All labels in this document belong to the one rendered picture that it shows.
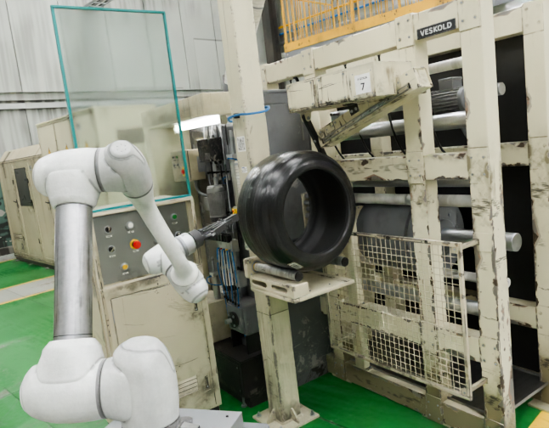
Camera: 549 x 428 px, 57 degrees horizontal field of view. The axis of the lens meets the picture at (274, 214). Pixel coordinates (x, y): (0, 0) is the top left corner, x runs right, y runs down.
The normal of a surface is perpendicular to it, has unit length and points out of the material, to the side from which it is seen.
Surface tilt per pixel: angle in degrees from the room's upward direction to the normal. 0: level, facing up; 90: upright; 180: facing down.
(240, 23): 90
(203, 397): 90
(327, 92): 90
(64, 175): 73
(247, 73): 90
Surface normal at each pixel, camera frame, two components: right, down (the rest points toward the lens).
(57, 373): -0.04, -0.31
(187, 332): 0.58, 0.04
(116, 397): -0.01, 0.04
